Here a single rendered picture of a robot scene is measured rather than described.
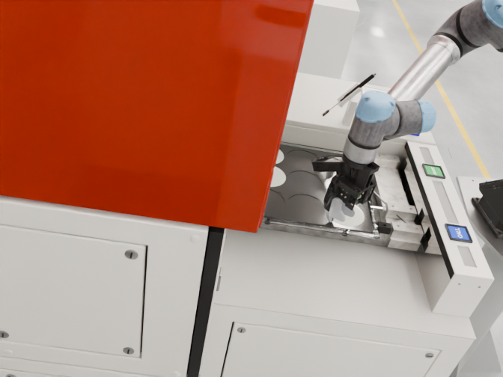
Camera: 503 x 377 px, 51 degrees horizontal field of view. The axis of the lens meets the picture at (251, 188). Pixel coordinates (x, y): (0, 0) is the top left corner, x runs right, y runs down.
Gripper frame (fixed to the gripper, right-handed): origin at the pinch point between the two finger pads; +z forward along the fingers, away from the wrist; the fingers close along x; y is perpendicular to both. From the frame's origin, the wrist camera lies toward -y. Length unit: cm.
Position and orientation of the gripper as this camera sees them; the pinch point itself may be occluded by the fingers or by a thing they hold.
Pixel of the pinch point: (329, 215)
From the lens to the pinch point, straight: 135.5
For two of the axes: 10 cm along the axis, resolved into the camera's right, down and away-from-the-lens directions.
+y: 6.6, 5.4, -5.2
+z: -1.6, 7.8, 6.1
